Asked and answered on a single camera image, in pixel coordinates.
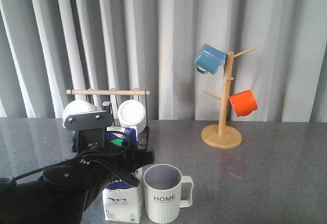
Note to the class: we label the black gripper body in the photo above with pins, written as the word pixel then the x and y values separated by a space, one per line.
pixel 78 181

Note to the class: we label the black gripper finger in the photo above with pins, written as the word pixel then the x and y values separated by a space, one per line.
pixel 121 170
pixel 141 158

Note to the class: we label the blue white milk carton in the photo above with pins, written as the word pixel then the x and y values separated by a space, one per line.
pixel 122 202

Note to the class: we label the cream HOME mug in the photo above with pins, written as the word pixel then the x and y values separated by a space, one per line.
pixel 166 192

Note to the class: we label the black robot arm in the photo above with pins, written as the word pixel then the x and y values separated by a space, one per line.
pixel 35 202

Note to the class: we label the white ribbed mug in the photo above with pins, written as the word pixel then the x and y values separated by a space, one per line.
pixel 132 114

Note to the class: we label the white smiley face mug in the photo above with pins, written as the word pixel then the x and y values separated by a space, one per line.
pixel 79 106

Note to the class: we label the wooden mug tree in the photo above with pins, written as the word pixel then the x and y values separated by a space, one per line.
pixel 221 135

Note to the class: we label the orange enamel mug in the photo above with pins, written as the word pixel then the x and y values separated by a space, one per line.
pixel 243 103

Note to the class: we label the blue enamel mug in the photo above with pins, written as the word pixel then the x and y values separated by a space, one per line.
pixel 209 60

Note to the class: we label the grey pleated curtain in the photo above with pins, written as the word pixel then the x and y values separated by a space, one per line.
pixel 49 46

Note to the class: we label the black wire mug rack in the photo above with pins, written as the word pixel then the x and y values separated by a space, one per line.
pixel 142 138

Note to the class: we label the grey gripper camera mount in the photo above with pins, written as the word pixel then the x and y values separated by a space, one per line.
pixel 89 129

